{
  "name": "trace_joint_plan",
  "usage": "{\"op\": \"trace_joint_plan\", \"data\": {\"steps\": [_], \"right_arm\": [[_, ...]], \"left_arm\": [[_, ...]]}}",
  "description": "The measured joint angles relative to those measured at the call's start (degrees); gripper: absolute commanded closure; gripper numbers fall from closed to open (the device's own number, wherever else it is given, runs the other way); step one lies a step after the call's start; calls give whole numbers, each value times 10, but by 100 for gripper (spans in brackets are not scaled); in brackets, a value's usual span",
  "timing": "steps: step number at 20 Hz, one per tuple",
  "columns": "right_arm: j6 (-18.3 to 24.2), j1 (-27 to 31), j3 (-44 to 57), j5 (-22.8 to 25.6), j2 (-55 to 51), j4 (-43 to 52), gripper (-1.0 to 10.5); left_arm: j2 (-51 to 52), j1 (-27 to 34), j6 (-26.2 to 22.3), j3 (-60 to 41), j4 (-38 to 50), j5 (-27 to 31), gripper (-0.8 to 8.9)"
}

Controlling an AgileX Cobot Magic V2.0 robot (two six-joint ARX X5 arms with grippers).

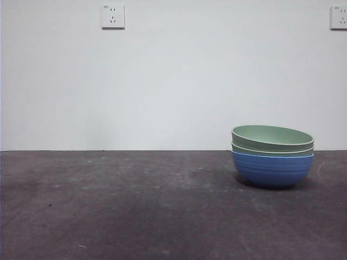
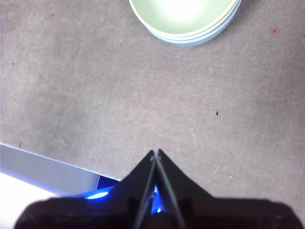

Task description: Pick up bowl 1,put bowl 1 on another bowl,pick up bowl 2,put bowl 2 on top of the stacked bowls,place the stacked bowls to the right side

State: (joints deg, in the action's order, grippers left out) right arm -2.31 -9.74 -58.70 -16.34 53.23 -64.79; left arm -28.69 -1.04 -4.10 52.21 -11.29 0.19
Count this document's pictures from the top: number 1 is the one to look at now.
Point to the green ribbed bowl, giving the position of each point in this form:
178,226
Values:
268,138
244,149

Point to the blue ribbed bowl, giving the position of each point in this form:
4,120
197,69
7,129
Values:
271,170

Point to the white wall socket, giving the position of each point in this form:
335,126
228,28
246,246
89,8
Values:
339,18
113,16

